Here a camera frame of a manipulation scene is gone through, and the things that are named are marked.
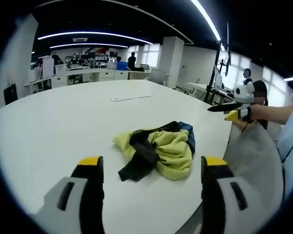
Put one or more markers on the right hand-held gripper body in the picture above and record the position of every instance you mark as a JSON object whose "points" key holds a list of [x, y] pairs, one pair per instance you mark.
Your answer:
{"points": [[245, 93]]}

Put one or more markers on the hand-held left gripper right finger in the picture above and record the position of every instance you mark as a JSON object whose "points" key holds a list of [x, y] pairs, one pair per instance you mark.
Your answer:
{"points": [[217, 197]]}

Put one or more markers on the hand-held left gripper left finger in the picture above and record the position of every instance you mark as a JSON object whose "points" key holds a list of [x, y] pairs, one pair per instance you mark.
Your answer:
{"points": [[88, 195]]}

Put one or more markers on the yellow-green black blue garment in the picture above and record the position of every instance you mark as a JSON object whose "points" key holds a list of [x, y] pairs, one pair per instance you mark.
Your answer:
{"points": [[172, 151]]}

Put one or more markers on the white template sheet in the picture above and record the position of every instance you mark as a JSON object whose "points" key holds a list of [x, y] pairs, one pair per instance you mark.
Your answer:
{"points": [[130, 98]]}

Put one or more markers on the person's right hand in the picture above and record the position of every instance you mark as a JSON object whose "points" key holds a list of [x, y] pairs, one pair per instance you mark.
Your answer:
{"points": [[256, 112]]}

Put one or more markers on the white office desk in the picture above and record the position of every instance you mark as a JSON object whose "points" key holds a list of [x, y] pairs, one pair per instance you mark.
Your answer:
{"points": [[202, 87]]}

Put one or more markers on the black monitor stand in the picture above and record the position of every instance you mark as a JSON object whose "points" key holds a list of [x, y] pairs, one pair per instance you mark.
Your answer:
{"points": [[211, 80]]}

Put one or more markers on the thin black monitor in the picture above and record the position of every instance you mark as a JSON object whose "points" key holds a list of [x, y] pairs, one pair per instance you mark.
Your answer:
{"points": [[228, 53]]}

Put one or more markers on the small ceiling light strip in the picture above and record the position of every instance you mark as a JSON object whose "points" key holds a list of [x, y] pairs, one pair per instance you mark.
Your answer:
{"points": [[291, 78]]}

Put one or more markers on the grey white chair back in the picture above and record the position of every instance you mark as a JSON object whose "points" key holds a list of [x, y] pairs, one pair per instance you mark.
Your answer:
{"points": [[254, 161]]}

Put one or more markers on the person's light blue shirt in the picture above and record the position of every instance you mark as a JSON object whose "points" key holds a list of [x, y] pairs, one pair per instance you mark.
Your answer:
{"points": [[291, 136]]}

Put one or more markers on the wide ceiling light strip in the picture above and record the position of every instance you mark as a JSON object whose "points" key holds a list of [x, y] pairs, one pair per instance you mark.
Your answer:
{"points": [[206, 18]]}

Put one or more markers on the blue storage box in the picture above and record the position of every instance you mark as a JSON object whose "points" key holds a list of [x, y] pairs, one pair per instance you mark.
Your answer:
{"points": [[122, 65]]}

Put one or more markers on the long white office counter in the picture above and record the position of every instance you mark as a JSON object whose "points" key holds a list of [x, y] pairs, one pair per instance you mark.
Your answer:
{"points": [[88, 74]]}

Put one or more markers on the white board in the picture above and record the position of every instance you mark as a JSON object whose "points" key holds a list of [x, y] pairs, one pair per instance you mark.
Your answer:
{"points": [[48, 68]]}

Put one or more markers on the short ceiling light strip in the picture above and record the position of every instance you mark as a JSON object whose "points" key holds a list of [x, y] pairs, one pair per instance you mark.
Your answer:
{"points": [[88, 44]]}

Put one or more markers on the long ceiling light strip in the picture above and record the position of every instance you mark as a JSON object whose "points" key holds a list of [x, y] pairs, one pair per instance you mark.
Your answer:
{"points": [[92, 33]]}

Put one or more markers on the ceiling air vent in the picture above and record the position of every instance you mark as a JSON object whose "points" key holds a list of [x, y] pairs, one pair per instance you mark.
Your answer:
{"points": [[80, 39]]}

